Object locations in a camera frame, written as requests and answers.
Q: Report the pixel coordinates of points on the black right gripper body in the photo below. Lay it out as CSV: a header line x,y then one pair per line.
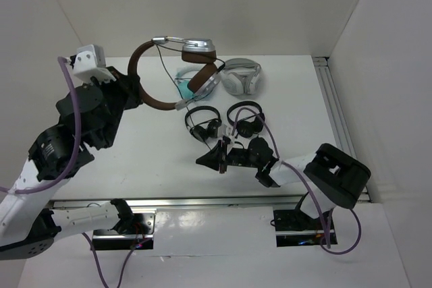
x,y
238,156

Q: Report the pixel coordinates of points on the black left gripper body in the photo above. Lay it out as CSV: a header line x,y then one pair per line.
x,y
120,96

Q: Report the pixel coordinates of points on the brown silver headphones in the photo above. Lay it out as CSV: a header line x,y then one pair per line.
x,y
151,59

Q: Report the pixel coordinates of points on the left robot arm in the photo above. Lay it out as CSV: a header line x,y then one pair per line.
x,y
28,227

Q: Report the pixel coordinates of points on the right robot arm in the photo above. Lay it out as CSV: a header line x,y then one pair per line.
x,y
274,173

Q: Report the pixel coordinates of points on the black headphones right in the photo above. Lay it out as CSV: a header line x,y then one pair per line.
x,y
244,127

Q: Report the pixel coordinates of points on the black headphones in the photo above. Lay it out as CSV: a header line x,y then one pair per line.
x,y
205,130
244,127

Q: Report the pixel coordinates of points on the black headphones left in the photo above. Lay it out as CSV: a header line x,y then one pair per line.
x,y
205,130

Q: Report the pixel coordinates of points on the teal cat-ear headphones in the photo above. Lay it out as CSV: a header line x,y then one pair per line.
x,y
182,78

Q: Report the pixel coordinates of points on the white grey gaming headset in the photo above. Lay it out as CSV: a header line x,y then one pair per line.
x,y
241,76

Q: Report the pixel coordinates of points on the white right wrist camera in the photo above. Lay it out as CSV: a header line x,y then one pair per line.
x,y
226,132

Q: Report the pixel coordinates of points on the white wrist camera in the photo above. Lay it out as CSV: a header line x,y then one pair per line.
x,y
89,62
226,132

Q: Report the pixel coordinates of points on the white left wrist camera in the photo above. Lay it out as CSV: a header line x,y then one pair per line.
x,y
89,62

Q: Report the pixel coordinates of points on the aluminium front rail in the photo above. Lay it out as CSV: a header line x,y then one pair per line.
x,y
245,201

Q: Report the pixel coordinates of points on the aluminium side rail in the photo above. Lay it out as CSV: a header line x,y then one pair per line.
x,y
334,106

